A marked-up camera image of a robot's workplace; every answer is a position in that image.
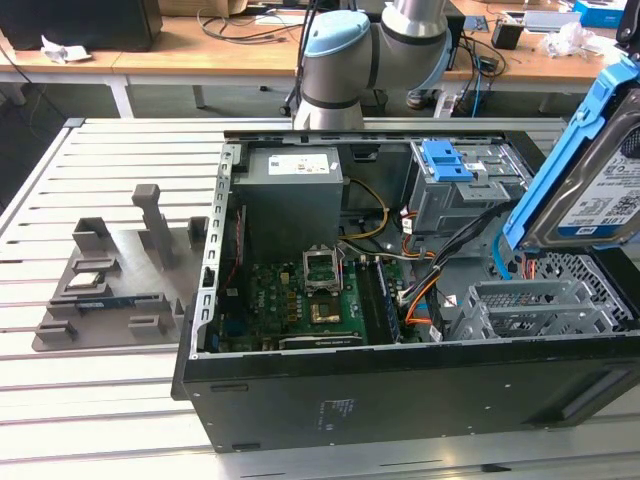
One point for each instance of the blue plastic bay latch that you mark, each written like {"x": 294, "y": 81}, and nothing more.
{"x": 442, "y": 160}

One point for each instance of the grey parts rack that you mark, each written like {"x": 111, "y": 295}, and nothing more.
{"x": 135, "y": 270}

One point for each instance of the silver CPU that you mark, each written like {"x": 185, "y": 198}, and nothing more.
{"x": 85, "y": 284}

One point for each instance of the metal disk bay cage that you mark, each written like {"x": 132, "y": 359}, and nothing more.
{"x": 450, "y": 205}

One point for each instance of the blue cardboard box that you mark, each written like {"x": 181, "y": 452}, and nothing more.
{"x": 600, "y": 15}

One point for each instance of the small black box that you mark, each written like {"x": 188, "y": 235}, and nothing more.
{"x": 457, "y": 40}

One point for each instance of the large black computer box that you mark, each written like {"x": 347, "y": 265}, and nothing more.
{"x": 75, "y": 25}

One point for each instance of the flat silver box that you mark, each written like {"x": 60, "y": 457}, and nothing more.
{"x": 550, "y": 20}

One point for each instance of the grey power supply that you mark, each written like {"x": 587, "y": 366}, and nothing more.
{"x": 285, "y": 210}

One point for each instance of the white box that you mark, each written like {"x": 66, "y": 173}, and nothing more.
{"x": 610, "y": 54}

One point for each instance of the green motherboard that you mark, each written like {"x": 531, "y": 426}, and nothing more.
{"x": 270, "y": 300}

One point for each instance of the crumpled white paper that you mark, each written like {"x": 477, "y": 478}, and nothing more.
{"x": 65, "y": 52}

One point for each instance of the black RAM slot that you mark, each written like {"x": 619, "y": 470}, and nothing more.
{"x": 369, "y": 300}

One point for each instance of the hard disk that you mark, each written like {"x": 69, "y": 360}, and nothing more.
{"x": 590, "y": 175}

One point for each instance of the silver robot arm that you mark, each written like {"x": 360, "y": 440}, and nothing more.
{"x": 345, "y": 60}

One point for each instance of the black PC case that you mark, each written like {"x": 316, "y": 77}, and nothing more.
{"x": 400, "y": 400}

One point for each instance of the wooden desk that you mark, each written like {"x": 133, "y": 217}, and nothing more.
{"x": 150, "y": 55}

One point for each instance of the white power strip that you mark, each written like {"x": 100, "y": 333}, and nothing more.
{"x": 445, "y": 105}

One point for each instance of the black graphics card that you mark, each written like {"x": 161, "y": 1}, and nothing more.
{"x": 320, "y": 341}

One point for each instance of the clear plastic bag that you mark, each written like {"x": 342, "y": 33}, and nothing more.
{"x": 570, "y": 40}

